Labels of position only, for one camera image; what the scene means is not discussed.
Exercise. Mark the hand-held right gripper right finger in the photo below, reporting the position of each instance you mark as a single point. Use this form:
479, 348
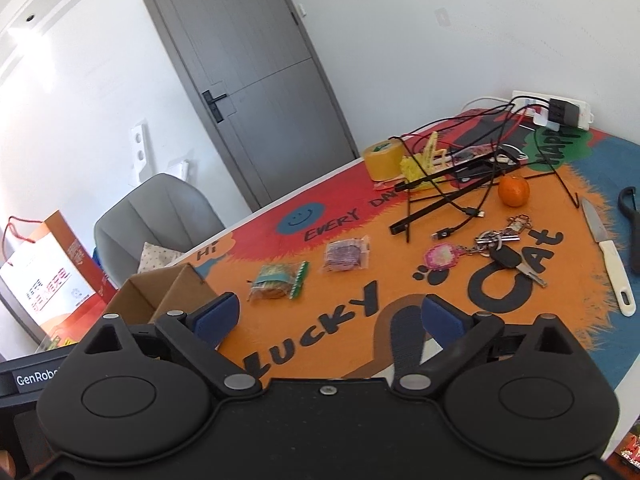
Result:
445, 317

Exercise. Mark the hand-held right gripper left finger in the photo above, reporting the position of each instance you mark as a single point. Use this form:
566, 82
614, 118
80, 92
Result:
215, 317

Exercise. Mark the brown cardboard box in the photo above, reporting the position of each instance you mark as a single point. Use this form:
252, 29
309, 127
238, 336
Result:
150, 290

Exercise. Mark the teal label biscuit packet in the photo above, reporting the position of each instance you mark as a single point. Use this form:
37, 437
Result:
272, 282

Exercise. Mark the printed orange table mat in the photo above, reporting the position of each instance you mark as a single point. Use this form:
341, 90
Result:
390, 270

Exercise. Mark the patterned cushion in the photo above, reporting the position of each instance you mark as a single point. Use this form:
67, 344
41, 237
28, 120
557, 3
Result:
157, 257

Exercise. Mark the bunch of keys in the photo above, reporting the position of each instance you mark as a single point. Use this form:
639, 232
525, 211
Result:
505, 255

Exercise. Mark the orange white paper bag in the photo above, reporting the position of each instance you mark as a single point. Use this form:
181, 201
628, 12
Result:
45, 285

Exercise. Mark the purple cake packet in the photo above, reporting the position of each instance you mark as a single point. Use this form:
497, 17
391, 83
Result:
345, 255

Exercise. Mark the grey chair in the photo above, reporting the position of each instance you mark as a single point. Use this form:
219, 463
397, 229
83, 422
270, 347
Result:
160, 210

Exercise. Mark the orange tangerine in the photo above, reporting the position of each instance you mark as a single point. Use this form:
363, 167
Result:
514, 191

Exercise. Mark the yellow plastic clip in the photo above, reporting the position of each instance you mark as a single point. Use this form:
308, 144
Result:
420, 165

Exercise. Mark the yellow tape roll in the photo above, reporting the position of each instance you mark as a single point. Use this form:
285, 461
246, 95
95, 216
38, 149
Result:
382, 160

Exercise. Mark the white plug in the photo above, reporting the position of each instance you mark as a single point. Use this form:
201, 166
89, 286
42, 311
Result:
540, 117

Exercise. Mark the red printed packet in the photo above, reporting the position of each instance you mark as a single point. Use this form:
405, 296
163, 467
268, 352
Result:
631, 452

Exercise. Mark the grey door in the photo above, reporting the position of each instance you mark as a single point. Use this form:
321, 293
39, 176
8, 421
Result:
250, 85

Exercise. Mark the black power adapter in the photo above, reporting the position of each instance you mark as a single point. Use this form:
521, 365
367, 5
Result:
565, 110

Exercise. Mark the white power strip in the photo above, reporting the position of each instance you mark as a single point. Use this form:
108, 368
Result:
587, 115

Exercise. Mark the white wall box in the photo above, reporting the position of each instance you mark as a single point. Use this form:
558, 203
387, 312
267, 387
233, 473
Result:
179, 170

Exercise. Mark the white wall outlet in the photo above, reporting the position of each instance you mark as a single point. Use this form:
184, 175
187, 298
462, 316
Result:
139, 152

